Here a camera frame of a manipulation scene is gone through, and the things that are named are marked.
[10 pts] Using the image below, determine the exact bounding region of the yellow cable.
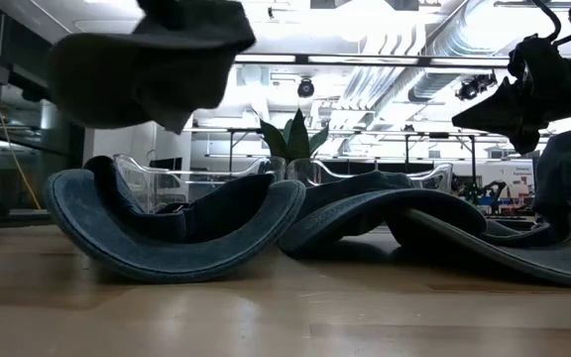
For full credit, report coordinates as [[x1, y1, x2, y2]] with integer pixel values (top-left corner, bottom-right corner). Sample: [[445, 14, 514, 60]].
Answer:
[[0, 0, 43, 210]]

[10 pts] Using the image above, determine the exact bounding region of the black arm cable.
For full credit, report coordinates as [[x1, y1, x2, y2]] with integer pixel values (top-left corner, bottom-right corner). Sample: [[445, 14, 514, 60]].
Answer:
[[530, 0, 563, 44]]

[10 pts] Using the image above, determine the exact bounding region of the green plant in white pot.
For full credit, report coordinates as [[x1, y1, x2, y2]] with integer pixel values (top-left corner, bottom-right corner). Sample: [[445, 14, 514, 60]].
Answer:
[[258, 107, 331, 165]]

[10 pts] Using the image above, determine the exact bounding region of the clear plastic bin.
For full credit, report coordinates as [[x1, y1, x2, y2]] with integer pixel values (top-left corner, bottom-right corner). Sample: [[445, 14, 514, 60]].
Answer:
[[285, 158, 455, 195], [111, 152, 286, 214]]

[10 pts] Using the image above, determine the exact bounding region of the small black background monitor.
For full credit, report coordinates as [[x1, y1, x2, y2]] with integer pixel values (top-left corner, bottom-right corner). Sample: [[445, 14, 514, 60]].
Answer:
[[149, 157, 183, 173]]

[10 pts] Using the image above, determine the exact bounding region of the black-framed background table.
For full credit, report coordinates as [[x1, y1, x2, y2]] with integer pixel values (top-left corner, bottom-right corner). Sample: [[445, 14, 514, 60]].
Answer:
[[180, 126, 552, 173]]

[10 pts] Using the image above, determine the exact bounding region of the black ceiling spotlight cluster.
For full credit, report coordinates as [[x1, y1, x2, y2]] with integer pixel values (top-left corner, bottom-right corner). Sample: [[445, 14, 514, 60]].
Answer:
[[454, 72, 498, 102]]

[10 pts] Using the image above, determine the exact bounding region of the black aluminium table frame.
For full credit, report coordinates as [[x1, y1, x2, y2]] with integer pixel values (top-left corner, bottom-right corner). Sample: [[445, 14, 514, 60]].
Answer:
[[0, 208, 539, 232]]

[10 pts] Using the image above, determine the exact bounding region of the black round ceiling camera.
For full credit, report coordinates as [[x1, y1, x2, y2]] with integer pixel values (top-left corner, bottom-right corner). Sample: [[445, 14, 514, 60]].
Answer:
[[296, 77, 316, 99]]

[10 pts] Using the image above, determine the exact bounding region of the black overhead rig beam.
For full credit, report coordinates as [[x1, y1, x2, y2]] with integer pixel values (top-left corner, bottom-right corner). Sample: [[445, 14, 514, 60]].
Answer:
[[233, 52, 571, 68]]

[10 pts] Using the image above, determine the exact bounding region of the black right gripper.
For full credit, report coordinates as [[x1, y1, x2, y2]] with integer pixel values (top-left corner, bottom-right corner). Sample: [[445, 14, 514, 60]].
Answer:
[[451, 34, 571, 156]]

